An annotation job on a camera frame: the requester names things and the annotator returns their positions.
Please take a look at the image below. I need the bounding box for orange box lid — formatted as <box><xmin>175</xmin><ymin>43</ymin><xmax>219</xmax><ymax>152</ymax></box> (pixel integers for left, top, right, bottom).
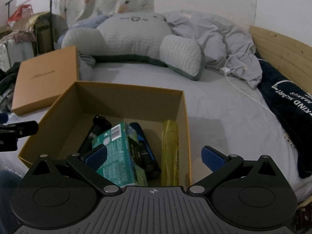
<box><xmin>12</xmin><ymin>46</ymin><xmax>79</xmax><ymax>116</ymax></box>

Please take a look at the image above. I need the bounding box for black garment pile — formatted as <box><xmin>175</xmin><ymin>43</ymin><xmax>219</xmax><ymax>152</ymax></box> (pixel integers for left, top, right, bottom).
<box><xmin>0</xmin><ymin>62</ymin><xmax>21</xmax><ymax>95</ymax></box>

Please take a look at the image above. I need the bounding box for orange cardboard box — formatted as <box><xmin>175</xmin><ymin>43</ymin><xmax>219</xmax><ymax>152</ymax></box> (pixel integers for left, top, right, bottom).
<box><xmin>18</xmin><ymin>81</ymin><xmax>191</xmax><ymax>187</ymax></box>

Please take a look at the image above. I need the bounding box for green printed carton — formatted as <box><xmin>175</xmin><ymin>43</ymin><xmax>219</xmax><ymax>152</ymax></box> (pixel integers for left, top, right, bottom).
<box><xmin>92</xmin><ymin>123</ymin><xmax>148</xmax><ymax>188</ymax></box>

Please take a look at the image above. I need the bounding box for silver foil bag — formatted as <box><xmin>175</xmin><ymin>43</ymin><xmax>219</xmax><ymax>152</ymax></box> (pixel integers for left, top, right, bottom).
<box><xmin>1</xmin><ymin>39</ymin><xmax>34</xmax><ymax>72</ymax></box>

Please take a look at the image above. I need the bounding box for black cylindrical bottle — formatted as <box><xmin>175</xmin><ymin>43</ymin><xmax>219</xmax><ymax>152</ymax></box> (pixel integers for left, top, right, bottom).
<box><xmin>77</xmin><ymin>115</ymin><xmax>112</xmax><ymax>155</ymax></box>

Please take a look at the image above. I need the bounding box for yellow transparent pouch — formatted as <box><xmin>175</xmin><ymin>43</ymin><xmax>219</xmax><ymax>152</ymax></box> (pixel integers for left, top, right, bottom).
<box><xmin>161</xmin><ymin>120</ymin><xmax>179</xmax><ymax>186</ymax></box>

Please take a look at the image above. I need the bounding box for black blue flat device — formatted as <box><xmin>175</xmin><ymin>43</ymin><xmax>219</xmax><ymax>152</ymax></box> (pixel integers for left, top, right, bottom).
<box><xmin>129</xmin><ymin>122</ymin><xmax>161</xmax><ymax>182</ymax></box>

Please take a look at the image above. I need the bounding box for black printed cushion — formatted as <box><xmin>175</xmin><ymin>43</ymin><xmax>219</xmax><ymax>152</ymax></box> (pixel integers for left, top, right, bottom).
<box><xmin>256</xmin><ymin>53</ymin><xmax>311</xmax><ymax>179</ymax></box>

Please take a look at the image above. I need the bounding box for grey crumpled garment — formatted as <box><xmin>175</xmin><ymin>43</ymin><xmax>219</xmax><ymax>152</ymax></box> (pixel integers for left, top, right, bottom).
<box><xmin>78</xmin><ymin>54</ymin><xmax>96</xmax><ymax>81</ymax></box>

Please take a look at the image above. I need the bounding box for brown cardboard box pile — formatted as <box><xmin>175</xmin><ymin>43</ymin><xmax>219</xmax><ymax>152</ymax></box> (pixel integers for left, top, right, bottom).
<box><xmin>12</xmin><ymin>12</ymin><xmax>67</xmax><ymax>56</ymax></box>

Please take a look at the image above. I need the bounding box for red white plastic bag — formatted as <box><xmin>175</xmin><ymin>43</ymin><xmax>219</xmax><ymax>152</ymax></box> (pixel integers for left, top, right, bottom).
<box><xmin>7</xmin><ymin>4</ymin><xmax>33</xmax><ymax>27</ymax></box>

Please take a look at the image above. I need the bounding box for black clothes rack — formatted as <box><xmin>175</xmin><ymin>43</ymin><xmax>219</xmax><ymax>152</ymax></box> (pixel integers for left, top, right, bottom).
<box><xmin>5</xmin><ymin>0</ymin><xmax>61</xmax><ymax>52</ymax></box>

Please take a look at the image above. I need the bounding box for light blue blanket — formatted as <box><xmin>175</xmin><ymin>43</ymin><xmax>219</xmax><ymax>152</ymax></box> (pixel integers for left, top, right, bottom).
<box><xmin>57</xmin><ymin>14</ymin><xmax>112</xmax><ymax>46</ymax></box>

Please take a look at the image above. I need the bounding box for wooden bed headboard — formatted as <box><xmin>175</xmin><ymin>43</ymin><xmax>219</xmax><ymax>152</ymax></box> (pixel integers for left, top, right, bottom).
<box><xmin>249</xmin><ymin>26</ymin><xmax>312</xmax><ymax>93</ymax></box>

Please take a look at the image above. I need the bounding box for grey crumpled duvet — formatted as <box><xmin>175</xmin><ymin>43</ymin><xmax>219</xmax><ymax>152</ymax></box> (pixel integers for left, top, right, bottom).
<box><xmin>163</xmin><ymin>10</ymin><xmax>262</xmax><ymax>89</ymax></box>

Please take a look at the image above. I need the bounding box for grey green backrest pillow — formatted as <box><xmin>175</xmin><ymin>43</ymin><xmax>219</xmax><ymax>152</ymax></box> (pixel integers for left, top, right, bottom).
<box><xmin>61</xmin><ymin>12</ymin><xmax>205</xmax><ymax>81</ymax></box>

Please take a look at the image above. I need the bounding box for white charging cable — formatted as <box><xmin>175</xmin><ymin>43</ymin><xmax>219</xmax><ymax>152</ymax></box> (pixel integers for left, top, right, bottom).
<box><xmin>220</xmin><ymin>52</ymin><xmax>276</xmax><ymax>116</ymax></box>

